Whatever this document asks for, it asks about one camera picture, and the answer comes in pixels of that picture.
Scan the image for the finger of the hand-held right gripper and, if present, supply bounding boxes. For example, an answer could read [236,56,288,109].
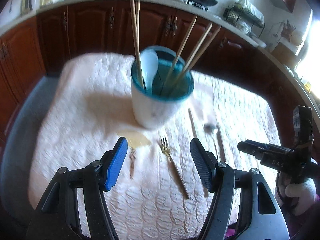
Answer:
[250,140,293,153]
[237,140,267,160]

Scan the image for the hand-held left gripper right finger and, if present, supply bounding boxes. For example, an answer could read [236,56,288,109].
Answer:
[190,138,290,240]

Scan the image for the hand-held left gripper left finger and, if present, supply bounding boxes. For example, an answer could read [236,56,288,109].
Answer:
[26,137,128,240]

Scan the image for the gold metal fork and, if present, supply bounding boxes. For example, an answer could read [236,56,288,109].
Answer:
[160,136,190,199]

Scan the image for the silver metal spoon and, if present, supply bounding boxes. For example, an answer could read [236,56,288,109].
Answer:
[203,123,219,161]

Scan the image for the white utensil holder teal rim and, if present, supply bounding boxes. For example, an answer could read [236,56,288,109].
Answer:
[130,45,195,131]

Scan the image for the white plastic spoon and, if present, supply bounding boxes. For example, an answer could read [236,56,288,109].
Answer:
[140,50,159,91]

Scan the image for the person's right hand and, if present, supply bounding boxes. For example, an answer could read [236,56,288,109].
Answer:
[275,174,317,216]

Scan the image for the quilted white tablecloth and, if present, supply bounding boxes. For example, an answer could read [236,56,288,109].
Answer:
[27,52,282,238]

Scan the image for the wooden cutting board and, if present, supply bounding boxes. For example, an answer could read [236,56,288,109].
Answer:
[271,41,301,67]

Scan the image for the white bowl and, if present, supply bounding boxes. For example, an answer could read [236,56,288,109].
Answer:
[251,37,267,48]

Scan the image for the round woven strainer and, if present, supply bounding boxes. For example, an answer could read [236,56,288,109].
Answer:
[291,30,304,46]

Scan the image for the black dish rack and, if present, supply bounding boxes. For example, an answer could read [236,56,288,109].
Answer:
[223,0,266,37]

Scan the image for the dark wooden base cabinets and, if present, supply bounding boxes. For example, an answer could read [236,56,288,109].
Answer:
[0,0,320,155]

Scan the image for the wall utensil holder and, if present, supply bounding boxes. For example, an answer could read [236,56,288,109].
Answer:
[281,19,297,39]

